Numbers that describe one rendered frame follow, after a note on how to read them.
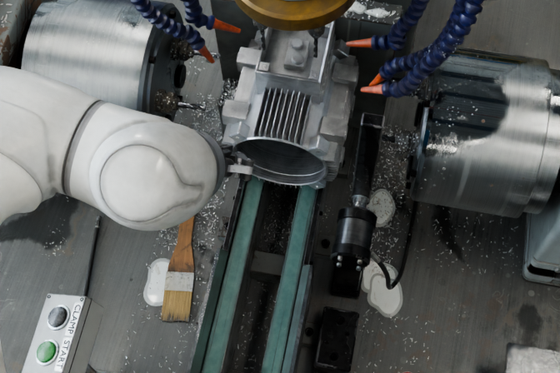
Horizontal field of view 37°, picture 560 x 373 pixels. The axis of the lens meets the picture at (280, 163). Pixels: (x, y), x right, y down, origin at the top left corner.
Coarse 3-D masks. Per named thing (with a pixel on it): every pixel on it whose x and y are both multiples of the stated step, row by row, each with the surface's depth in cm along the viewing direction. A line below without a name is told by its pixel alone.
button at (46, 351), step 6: (42, 342) 116; (48, 342) 116; (42, 348) 116; (48, 348) 115; (54, 348) 115; (42, 354) 115; (48, 354) 115; (54, 354) 115; (42, 360) 115; (48, 360) 115
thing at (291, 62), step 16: (272, 32) 132; (288, 32) 132; (304, 32) 132; (272, 48) 131; (288, 48) 129; (304, 48) 129; (320, 48) 131; (272, 64) 130; (288, 64) 128; (304, 64) 128; (320, 64) 129; (256, 80) 128; (272, 80) 127; (288, 80) 126; (304, 80) 125; (320, 80) 125; (320, 96) 129
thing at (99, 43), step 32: (64, 0) 131; (96, 0) 132; (128, 0) 133; (32, 32) 129; (64, 32) 127; (96, 32) 127; (128, 32) 127; (160, 32) 130; (32, 64) 128; (64, 64) 127; (96, 64) 126; (128, 64) 126; (160, 64) 132; (96, 96) 127; (128, 96) 126; (160, 96) 132
